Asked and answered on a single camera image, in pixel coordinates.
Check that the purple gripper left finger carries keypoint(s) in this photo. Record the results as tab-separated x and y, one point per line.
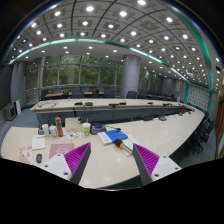
70	166

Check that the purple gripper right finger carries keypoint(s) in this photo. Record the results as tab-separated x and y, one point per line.
151	166

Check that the black computer mouse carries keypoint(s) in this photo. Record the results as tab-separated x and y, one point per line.
39	158

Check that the pink square book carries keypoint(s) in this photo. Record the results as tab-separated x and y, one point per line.
61	148

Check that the colourful sticker sheet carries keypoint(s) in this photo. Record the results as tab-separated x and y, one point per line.
72	135

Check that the red orange bottle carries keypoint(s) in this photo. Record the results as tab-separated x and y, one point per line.
59	126

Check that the white booklet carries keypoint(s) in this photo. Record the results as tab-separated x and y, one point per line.
38	142

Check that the yellow black tool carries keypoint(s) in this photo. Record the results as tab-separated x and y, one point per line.
119	143

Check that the white jar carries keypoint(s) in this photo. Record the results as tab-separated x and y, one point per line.
53	130

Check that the white cup green lid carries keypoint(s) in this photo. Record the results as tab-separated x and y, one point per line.
86	128

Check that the grey blue device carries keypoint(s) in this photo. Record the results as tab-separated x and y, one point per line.
97	129

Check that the red white leaflet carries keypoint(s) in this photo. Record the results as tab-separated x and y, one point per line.
25	155

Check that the long curved conference desk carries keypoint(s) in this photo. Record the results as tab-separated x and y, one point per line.
101	110

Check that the grey round pillar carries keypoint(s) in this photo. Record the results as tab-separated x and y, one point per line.
130	74

